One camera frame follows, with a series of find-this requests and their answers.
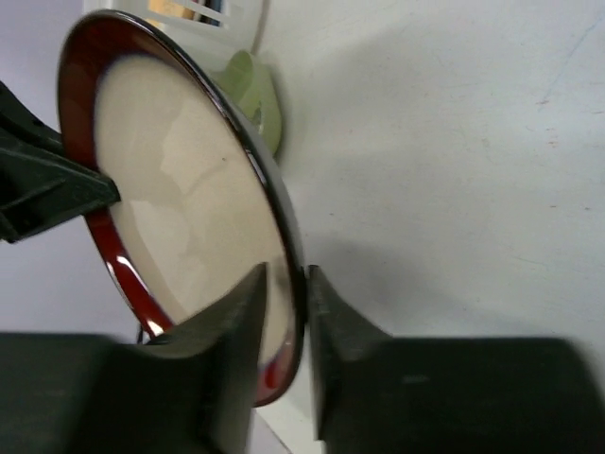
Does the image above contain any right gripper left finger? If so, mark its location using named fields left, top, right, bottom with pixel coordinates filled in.
left=1, top=264, right=268, bottom=453

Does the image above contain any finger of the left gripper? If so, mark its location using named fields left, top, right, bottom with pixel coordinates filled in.
left=1, top=84, right=120, bottom=243

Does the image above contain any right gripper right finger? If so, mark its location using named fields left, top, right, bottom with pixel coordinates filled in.
left=307, top=266, right=604, bottom=453

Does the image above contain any dark red rimmed plate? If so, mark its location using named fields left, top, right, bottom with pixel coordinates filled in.
left=58, top=9, right=306, bottom=406

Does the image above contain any green square plate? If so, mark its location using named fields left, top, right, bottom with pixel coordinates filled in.
left=215, top=50, right=283, bottom=156

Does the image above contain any white plastic basket bin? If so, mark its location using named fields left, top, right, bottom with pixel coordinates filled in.
left=82, top=0, right=266, bottom=72

